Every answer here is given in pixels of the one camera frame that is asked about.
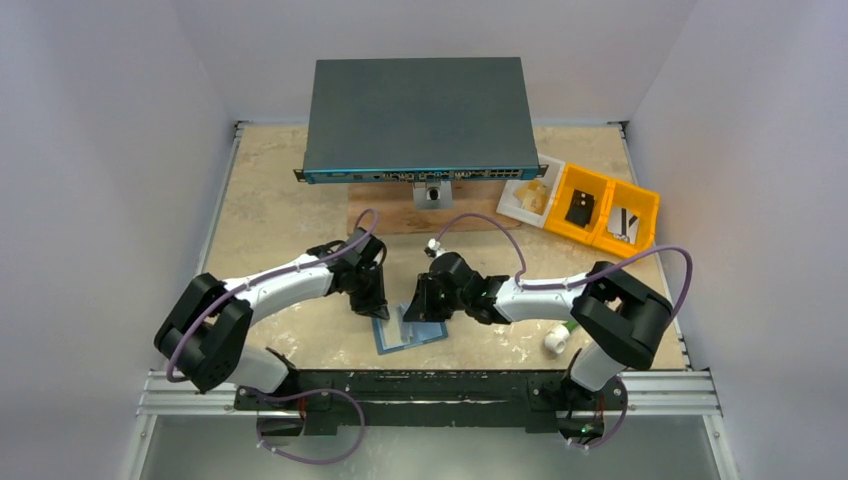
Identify blue card holder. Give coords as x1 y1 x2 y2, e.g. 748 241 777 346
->
370 301 450 358

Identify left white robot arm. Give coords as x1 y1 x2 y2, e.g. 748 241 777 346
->
153 227 389 409

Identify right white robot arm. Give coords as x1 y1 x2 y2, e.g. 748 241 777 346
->
403 252 675 407

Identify clear plastic card sleeves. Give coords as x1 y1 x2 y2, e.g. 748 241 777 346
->
378 305 432 351

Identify white black card in bin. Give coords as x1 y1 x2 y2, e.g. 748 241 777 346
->
607 206 640 245

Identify wooden board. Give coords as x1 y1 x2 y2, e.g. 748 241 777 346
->
347 181 521 236

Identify white tray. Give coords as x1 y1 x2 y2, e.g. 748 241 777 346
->
496 154 566 228

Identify white pvc pipe fitting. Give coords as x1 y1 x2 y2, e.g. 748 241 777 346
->
543 322 576 355

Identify amber item in tray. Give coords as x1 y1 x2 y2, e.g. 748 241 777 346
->
514 179 549 215

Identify black block in bin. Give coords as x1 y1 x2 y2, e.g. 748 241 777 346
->
570 190 595 213

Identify yellow bin left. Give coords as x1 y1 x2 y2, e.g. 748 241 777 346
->
543 164 614 245

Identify yellow bin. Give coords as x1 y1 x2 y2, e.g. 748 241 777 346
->
543 164 614 245
592 180 660 258

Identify yellow bin right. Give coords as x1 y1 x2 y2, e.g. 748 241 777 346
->
592 180 660 258

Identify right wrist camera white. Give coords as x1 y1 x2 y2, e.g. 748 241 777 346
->
424 238 445 259

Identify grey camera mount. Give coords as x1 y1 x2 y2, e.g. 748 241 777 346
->
413 180 454 210

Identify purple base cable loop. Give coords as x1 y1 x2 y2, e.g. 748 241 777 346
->
254 389 368 466

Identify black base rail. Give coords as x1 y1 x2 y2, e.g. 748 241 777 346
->
234 369 627 439

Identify grey network switch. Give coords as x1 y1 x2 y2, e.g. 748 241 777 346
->
294 57 546 184

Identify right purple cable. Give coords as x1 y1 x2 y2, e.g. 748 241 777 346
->
427 213 695 326

